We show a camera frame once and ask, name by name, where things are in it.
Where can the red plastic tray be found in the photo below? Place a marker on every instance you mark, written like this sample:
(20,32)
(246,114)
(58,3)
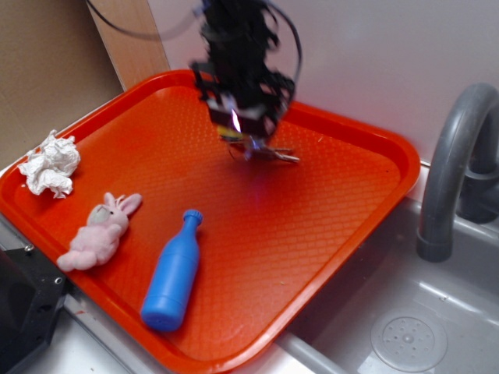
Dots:
(273,233)

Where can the grey toy sink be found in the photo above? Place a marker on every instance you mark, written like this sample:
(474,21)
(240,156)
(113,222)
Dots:
(389,311)

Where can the crumpled white paper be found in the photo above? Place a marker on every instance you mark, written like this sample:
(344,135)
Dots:
(51,166)

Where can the wooden plank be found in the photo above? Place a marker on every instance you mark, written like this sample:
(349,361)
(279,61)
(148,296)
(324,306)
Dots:
(133,59)

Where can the yellow sponge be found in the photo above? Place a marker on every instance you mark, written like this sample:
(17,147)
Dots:
(229,135)

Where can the pink plush bunny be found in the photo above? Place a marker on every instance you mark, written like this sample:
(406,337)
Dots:
(97,241)

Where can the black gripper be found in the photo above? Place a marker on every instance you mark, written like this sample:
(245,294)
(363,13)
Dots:
(241,92)

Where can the blue plastic bottle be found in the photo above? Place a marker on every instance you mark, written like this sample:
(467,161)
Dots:
(165,303)

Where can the grey toy faucet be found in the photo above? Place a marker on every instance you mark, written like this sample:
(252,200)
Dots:
(463,176)

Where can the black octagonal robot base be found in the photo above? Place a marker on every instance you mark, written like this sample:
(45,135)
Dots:
(32,296)

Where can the silver keys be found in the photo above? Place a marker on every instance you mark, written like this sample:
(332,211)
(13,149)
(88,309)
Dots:
(253,148)

